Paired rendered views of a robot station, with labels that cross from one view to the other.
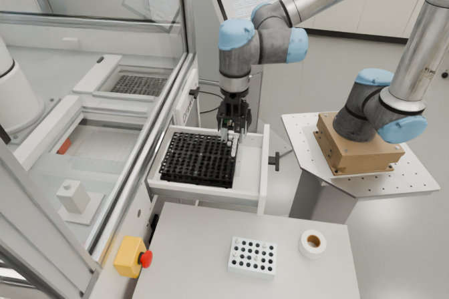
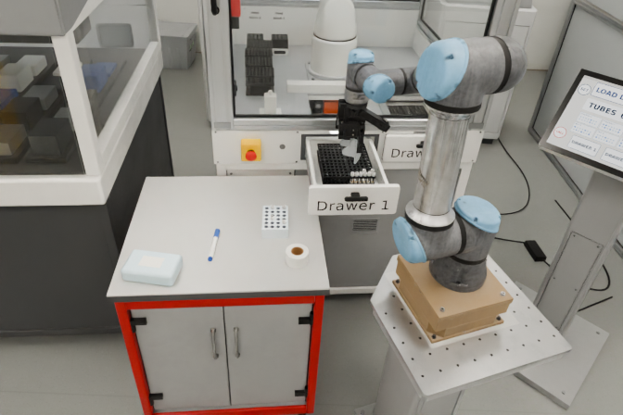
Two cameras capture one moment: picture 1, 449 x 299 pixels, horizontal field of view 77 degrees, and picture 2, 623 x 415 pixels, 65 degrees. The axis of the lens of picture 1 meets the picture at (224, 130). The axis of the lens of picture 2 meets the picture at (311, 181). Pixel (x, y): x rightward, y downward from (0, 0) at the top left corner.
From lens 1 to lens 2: 1.33 m
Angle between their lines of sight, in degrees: 57
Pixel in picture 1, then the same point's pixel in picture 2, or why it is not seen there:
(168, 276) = (253, 187)
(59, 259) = (218, 87)
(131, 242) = (256, 142)
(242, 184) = not seen: hidden behind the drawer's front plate
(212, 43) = not seen: outside the picture
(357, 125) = not seen: hidden behind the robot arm
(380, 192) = (387, 323)
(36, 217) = (221, 58)
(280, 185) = (481, 394)
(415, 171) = (444, 370)
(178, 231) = (287, 186)
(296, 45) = (368, 82)
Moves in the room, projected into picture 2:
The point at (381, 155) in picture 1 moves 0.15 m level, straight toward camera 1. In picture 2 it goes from (421, 295) to (367, 274)
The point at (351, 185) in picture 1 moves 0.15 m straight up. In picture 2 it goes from (386, 296) to (393, 258)
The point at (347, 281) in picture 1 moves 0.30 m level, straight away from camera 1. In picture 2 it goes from (270, 283) to (358, 338)
